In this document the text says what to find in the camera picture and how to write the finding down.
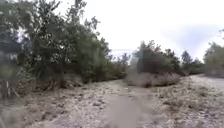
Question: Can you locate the green bush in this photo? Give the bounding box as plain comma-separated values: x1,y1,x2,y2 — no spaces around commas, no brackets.
203,41,224,78

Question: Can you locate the dry grass tuft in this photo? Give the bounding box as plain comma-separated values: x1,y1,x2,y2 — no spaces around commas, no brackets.
123,70,183,89

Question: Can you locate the sandy gravel path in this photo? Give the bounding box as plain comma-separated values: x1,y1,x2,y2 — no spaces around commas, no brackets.
0,73,224,128

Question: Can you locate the wood of green trees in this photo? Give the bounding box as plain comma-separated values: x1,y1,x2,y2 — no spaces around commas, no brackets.
0,0,131,101

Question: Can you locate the clump of bushes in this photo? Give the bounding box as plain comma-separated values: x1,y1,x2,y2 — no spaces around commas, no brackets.
131,39,206,78

